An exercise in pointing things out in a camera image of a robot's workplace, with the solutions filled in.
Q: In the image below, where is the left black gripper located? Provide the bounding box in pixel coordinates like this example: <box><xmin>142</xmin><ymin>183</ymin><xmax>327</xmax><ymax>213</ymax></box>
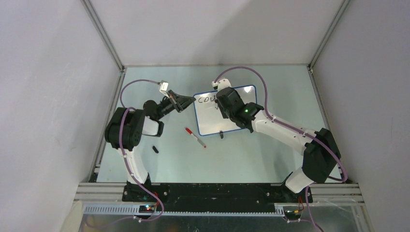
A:
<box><xmin>156</xmin><ymin>90</ymin><xmax>195</xmax><ymax>120</ymax></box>

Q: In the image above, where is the blue framed whiteboard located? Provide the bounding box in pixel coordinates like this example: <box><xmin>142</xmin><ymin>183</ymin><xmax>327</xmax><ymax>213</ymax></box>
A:
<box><xmin>193</xmin><ymin>85</ymin><xmax>257</xmax><ymax>136</ymax></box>

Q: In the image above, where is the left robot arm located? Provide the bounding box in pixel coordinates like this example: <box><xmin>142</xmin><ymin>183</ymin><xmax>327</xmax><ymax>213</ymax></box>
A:
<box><xmin>104</xmin><ymin>90</ymin><xmax>196</xmax><ymax>201</ymax></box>

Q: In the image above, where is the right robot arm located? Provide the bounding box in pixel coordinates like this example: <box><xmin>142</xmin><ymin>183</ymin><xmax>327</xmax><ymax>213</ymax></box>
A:
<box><xmin>216</xmin><ymin>87</ymin><xmax>340</xmax><ymax>202</ymax></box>

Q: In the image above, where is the red whiteboard marker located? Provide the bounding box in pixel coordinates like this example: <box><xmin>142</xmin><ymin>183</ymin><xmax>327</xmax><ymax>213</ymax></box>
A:
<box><xmin>185</xmin><ymin>128</ymin><xmax>207</xmax><ymax>148</ymax></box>

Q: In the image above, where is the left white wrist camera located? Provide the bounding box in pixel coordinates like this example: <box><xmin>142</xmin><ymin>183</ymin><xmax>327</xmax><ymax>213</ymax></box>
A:
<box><xmin>159</xmin><ymin>80</ymin><xmax>169</xmax><ymax>98</ymax></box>

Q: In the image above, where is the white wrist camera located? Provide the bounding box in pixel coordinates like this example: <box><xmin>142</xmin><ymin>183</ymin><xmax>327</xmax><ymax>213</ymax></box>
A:
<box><xmin>211</xmin><ymin>78</ymin><xmax>232</xmax><ymax>91</ymax></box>
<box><xmin>159</xmin><ymin>80</ymin><xmax>169</xmax><ymax>98</ymax></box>

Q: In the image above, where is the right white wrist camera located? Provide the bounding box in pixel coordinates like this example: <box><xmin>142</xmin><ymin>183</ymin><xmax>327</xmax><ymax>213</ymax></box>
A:
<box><xmin>211</xmin><ymin>78</ymin><xmax>232</xmax><ymax>91</ymax></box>

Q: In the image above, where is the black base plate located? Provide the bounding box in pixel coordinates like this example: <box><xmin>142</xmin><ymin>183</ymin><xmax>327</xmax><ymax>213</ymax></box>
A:
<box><xmin>122</xmin><ymin>182</ymin><xmax>313</xmax><ymax>213</ymax></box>

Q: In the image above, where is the aluminium frame rail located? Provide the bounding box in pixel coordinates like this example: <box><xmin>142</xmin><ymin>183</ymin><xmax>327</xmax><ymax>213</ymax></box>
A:
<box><xmin>74</xmin><ymin>183</ymin><xmax>364</xmax><ymax>218</ymax></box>

